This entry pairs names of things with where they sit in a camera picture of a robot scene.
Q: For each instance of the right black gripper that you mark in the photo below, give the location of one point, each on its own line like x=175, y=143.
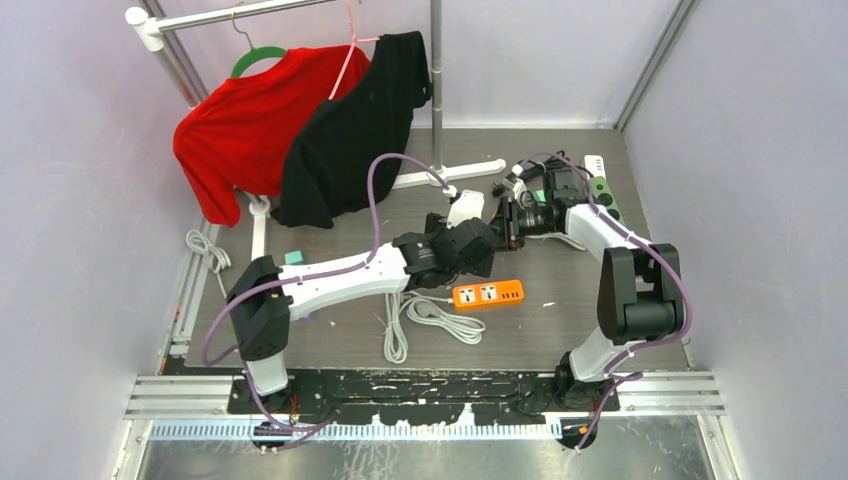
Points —
x=508, y=224

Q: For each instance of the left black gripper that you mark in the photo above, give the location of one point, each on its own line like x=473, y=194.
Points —
x=437, y=227

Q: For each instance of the orange power strip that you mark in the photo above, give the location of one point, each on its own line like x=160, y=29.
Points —
x=488, y=295

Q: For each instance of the green power strip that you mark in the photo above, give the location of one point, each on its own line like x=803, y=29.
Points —
x=603, y=196

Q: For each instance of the white power strip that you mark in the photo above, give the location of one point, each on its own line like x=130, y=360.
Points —
x=594, y=164

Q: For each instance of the teal adapter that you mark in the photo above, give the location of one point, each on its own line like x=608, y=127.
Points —
x=295, y=257

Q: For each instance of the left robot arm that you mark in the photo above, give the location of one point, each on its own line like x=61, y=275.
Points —
x=267, y=297

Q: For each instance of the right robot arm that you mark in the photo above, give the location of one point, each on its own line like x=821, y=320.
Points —
x=639, y=300

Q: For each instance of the black t-shirt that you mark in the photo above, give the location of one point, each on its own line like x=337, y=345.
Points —
x=349, y=145

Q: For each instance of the red t-shirt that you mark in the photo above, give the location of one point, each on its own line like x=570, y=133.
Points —
x=238, y=137

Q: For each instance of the pink clothes hanger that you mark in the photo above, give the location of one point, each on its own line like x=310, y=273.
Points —
x=355, y=40

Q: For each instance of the green clothes hanger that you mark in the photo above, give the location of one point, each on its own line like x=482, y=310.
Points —
x=254, y=54

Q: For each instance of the white clothes rack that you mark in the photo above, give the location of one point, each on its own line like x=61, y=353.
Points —
x=158, y=35

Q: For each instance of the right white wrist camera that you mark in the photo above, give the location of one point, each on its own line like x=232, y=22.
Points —
x=514, y=185

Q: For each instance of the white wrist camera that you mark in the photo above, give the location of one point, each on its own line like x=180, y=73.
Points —
x=469, y=204
x=514, y=185

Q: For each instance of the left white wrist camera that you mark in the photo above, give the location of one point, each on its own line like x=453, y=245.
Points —
x=469, y=204

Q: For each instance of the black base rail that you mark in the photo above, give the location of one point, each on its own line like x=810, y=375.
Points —
x=425, y=397

